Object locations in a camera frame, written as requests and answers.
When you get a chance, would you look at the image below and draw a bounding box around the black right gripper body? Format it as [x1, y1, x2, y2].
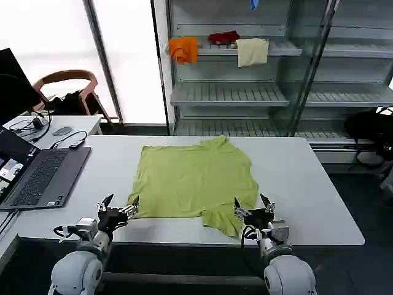
[244, 208, 274, 232]

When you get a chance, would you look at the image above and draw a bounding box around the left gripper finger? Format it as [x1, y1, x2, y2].
[97, 194, 115, 213]
[119, 195, 141, 219]

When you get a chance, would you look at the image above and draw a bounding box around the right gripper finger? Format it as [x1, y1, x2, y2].
[260, 193, 276, 213]
[233, 197, 249, 220]

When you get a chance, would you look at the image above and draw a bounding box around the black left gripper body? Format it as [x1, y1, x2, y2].
[97, 206, 129, 233]

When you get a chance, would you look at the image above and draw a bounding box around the green t-shirt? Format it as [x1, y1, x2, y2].
[126, 135, 260, 240]

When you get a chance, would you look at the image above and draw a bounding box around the dark grey laptop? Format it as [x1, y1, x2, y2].
[0, 127, 93, 211]

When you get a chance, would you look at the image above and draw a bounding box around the black bag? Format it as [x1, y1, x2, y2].
[45, 90, 93, 117]

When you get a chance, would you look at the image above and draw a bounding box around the grey metal shelf with cloths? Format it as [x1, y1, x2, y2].
[151, 0, 393, 156]

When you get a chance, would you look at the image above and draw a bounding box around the black backpack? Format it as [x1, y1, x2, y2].
[343, 106, 393, 168]

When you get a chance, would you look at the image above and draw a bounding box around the brown wooden chair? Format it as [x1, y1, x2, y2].
[31, 69, 115, 127]

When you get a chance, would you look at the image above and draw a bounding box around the black computer monitor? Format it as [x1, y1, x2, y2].
[0, 47, 42, 127]

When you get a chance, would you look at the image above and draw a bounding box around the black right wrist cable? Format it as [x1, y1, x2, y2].
[240, 224, 262, 248]

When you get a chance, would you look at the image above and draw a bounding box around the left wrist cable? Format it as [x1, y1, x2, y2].
[53, 225, 78, 244]

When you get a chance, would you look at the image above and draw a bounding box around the black adapter cable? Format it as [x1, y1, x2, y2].
[50, 130, 88, 151]

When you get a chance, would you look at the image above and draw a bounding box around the black charger with cable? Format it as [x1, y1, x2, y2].
[8, 113, 52, 140]

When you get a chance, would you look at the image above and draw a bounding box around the grey window frame post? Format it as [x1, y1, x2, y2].
[82, 0, 125, 125]

